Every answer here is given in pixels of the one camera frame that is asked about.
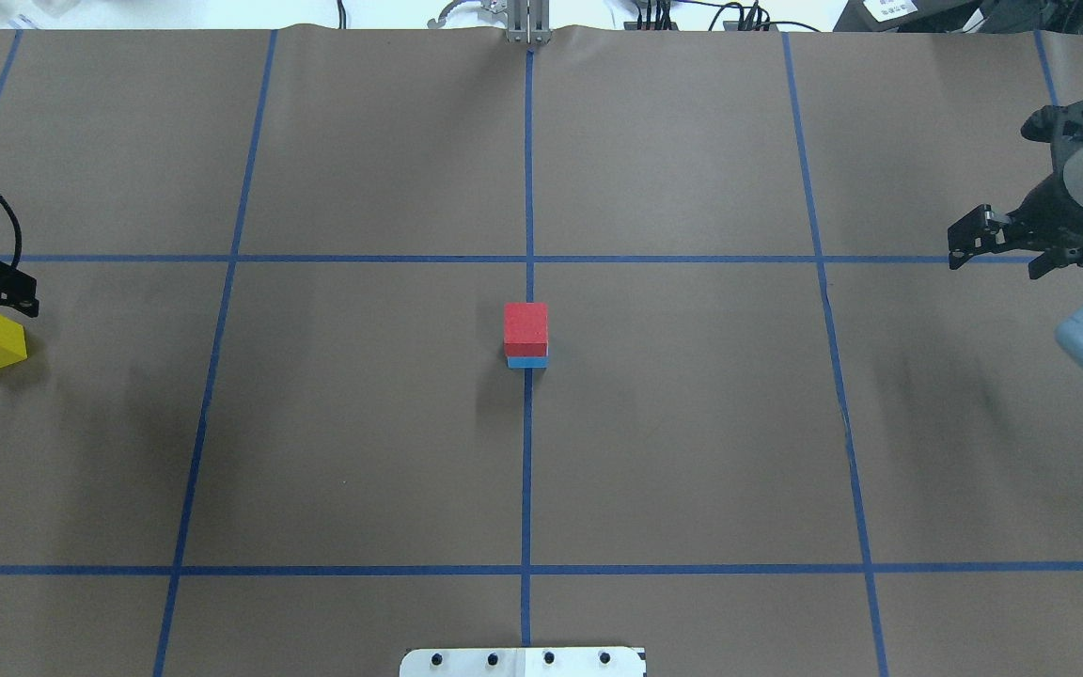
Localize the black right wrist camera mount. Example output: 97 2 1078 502
1019 100 1083 173

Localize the blue cube block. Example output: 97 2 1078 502
506 355 549 372

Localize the red cube block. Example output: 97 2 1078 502
503 303 550 359

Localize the metal post bracket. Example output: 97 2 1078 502
426 1 553 50

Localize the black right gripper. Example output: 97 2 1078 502
947 172 1083 281

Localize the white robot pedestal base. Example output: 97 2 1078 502
399 646 648 676

